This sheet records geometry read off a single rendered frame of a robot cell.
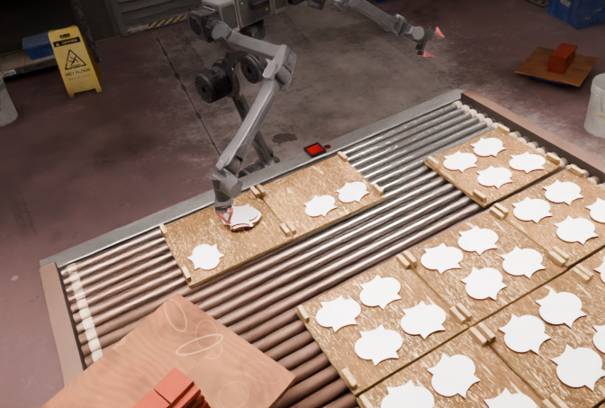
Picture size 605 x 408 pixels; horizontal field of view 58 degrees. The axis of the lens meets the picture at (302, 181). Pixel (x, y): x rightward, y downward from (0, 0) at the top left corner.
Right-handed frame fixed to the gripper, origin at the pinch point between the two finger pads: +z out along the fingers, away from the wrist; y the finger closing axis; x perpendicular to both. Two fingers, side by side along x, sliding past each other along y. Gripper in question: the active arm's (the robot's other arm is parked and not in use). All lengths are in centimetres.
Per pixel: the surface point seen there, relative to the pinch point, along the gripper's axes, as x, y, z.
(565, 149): -139, 17, 2
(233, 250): -1.8, -15.0, 4.4
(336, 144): -47, 47, 5
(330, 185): -41.3, 14.9, 3.6
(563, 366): -95, -77, 4
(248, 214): -7.7, -0.7, 0.2
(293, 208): -25.4, 4.0, 3.9
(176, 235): 20.4, -2.8, 4.3
